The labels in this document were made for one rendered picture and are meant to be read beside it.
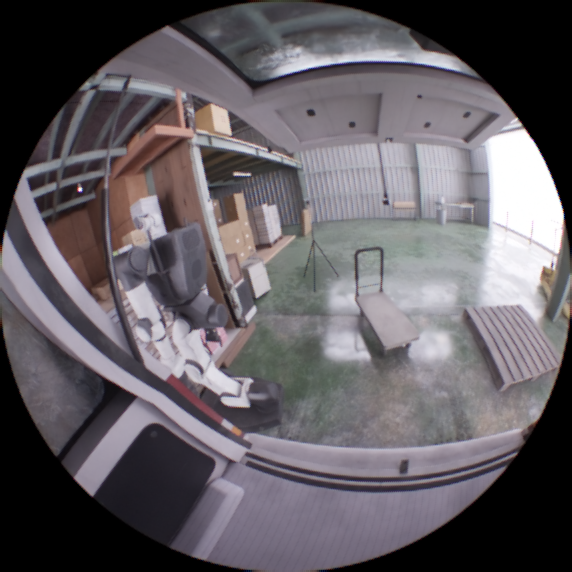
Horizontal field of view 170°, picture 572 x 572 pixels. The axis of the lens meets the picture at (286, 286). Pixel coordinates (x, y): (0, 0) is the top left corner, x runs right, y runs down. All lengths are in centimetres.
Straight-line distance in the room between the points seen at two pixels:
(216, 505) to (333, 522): 36
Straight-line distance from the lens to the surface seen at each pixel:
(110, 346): 36
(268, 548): 79
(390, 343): 170
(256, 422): 139
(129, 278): 76
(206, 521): 78
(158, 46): 53
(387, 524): 77
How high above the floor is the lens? 138
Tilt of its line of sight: 26 degrees down
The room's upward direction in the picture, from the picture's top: 12 degrees counter-clockwise
